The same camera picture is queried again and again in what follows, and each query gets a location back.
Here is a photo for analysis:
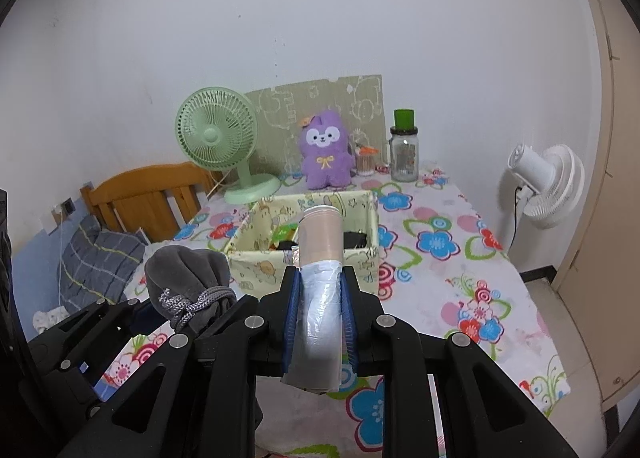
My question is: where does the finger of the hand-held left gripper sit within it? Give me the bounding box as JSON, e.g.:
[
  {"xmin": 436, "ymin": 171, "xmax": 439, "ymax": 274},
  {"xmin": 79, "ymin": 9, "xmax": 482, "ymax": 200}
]
[
  {"xmin": 36, "ymin": 299, "xmax": 170, "ymax": 370},
  {"xmin": 197, "ymin": 295, "xmax": 262, "ymax": 335}
]

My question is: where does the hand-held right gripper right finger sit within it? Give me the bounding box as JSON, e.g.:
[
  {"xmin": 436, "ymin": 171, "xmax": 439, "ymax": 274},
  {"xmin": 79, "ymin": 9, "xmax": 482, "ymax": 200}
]
[{"xmin": 340, "ymin": 267, "xmax": 581, "ymax": 458}]

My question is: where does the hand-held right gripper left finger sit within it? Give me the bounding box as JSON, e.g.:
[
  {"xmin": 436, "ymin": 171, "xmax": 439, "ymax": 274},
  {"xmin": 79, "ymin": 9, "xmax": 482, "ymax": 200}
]
[{"xmin": 55, "ymin": 267, "xmax": 303, "ymax": 458}]

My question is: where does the yellow printed fabric storage box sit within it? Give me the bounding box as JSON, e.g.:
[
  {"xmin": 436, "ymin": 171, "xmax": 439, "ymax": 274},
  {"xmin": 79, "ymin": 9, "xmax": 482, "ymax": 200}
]
[{"xmin": 225, "ymin": 189, "xmax": 381, "ymax": 299}]

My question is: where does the grey drawstring pouch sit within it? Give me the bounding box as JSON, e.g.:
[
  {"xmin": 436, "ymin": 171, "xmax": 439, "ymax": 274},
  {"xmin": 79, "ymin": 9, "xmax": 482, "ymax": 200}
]
[{"xmin": 145, "ymin": 245, "xmax": 239, "ymax": 335}]

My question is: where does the beige roll with plastic wrap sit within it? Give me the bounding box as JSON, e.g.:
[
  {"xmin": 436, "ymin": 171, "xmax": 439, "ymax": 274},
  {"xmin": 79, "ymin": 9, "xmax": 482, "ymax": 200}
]
[{"xmin": 281, "ymin": 205, "xmax": 347, "ymax": 395}]

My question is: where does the white cloth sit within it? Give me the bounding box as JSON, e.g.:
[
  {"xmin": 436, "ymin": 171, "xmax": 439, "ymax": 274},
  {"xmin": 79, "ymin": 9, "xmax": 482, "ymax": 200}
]
[{"xmin": 32, "ymin": 307, "xmax": 69, "ymax": 334}]

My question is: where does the grey plaid pillow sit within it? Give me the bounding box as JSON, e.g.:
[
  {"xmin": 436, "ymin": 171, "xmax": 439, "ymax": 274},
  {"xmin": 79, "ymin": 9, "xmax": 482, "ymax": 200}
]
[{"xmin": 60, "ymin": 215, "xmax": 148, "ymax": 311}]

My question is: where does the blue bed sheet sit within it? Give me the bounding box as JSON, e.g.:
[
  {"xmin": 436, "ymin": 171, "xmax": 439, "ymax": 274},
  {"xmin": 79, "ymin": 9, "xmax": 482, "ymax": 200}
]
[{"xmin": 10, "ymin": 218, "xmax": 151, "ymax": 339}]

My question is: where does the green packet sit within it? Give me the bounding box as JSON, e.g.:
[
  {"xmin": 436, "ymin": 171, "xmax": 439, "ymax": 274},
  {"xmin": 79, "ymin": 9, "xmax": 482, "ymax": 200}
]
[{"xmin": 272, "ymin": 223, "xmax": 301, "ymax": 249}]

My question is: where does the wooden chair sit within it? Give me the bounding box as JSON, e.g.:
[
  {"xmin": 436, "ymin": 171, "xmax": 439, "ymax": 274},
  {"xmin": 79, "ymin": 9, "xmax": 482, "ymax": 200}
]
[{"xmin": 80, "ymin": 162, "xmax": 226, "ymax": 244}]

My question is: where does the purple plush toy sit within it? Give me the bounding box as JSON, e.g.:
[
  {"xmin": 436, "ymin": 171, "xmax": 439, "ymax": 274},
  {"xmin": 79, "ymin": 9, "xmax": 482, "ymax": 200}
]
[{"xmin": 299, "ymin": 109, "xmax": 355, "ymax": 190}]

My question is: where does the cotton swab container orange lid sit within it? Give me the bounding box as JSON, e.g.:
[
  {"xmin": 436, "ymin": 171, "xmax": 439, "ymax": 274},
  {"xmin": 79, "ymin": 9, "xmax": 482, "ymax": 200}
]
[{"xmin": 355, "ymin": 145, "xmax": 377, "ymax": 177}]

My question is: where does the green desk fan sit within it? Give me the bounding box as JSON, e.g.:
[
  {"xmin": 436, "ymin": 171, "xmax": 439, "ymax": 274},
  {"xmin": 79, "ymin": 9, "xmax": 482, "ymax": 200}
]
[{"xmin": 175, "ymin": 87, "xmax": 282, "ymax": 206}]

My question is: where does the glass jar with black lid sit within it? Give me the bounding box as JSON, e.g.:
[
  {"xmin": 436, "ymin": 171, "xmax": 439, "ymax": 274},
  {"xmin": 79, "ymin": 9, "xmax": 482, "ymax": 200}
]
[{"xmin": 389, "ymin": 128, "xmax": 420, "ymax": 183}]

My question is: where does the green patterned board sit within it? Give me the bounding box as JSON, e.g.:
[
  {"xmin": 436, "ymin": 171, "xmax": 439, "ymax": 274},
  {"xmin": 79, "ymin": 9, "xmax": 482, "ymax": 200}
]
[{"xmin": 244, "ymin": 74, "xmax": 385, "ymax": 179}]

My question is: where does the white fan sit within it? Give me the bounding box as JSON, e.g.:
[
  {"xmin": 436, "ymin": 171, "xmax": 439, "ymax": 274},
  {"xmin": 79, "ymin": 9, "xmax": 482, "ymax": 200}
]
[{"xmin": 507, "ymin": 143, "xmax": 586, "ymax": 230}]

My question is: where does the beige wooden cabinet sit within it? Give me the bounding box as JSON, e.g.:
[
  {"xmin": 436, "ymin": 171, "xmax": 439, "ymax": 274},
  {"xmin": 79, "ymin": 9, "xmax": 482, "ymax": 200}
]
[{"xmin": 552, "ymin": 0, "xmax": 637, "ymax": 414}]

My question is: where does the white fan cord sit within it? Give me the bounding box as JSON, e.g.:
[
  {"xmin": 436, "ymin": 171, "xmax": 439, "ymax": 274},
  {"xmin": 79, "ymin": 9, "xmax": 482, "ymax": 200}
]
[{"xmin": 206, "ymin": 172, "xmax": 236, "ymax": 200}]

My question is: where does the black fan cable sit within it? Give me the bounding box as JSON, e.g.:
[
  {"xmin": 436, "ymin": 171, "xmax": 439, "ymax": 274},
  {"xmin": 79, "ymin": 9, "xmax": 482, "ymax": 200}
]
[{"xmin": 510, "ymin": 185, "xmax": 524, "ymax": 252}]

